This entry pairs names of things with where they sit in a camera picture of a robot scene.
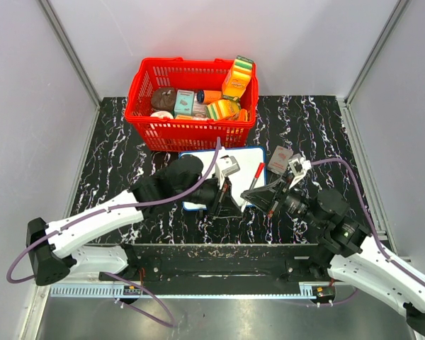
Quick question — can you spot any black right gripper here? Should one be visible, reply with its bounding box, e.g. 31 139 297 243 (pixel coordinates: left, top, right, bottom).
241 173 325 229

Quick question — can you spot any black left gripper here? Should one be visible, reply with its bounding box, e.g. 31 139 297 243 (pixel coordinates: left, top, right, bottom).
175 172 243 220

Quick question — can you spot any red capped whiteboard marker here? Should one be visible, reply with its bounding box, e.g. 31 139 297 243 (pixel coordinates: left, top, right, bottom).
241 162 265 212

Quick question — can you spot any white whiteboard blue frame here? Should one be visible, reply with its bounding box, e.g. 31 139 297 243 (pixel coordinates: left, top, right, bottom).
180 147 266 211

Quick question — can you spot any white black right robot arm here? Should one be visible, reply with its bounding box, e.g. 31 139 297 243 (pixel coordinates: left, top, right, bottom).
241 181 425 337

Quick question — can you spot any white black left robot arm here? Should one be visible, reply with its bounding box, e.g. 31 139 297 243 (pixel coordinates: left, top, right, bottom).
26 154 241 286

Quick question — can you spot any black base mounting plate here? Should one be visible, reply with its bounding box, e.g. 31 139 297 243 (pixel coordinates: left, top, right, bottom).
117 244 331 295

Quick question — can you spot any lying orange sponge box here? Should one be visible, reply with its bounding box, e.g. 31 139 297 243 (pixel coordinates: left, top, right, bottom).
205 99 242 120

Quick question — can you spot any orange blue can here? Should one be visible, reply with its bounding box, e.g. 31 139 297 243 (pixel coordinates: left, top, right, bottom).
196 90 222 105

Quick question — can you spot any white round lid tub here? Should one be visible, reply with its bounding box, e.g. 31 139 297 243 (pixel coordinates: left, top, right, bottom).
150 110 174 119

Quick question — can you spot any red plastic shopping basket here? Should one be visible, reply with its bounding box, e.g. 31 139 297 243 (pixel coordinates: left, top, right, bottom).
124 57 259 152

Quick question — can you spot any teal small box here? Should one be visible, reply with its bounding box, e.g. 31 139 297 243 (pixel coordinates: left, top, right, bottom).
174 89 195 116

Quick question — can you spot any tall orange sponge box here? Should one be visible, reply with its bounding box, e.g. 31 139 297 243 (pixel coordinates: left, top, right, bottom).
222 56 254 98

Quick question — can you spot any brown round bread pack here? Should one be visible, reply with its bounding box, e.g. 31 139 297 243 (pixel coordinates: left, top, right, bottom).
150 87 176 111

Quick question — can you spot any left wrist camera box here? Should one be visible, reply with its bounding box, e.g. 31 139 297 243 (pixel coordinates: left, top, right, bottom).
215 155 240 188

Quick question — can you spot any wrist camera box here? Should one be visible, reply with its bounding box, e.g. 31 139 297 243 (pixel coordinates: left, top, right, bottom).
215 155 240 188
288 154 312 189

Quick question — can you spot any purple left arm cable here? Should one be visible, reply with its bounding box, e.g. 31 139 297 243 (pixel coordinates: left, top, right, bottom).
6 137 222 329

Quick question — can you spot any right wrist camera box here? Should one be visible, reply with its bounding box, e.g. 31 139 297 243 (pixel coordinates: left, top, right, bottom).
288 154 312 189

